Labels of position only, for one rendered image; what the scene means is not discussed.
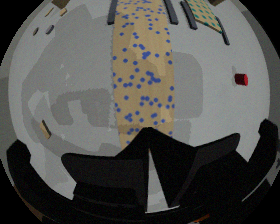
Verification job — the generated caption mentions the tan strip with teal dots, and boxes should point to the tan strip with teal dots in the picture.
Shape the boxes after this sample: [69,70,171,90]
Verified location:
[185,0,222,34]

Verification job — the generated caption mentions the small red block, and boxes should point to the small red block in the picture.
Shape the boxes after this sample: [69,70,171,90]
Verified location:
[234,73,248,87]

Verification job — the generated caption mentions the tan strip with blue dots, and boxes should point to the tan strip with blue dots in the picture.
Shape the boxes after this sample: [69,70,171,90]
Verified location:
[112,0,175,149]

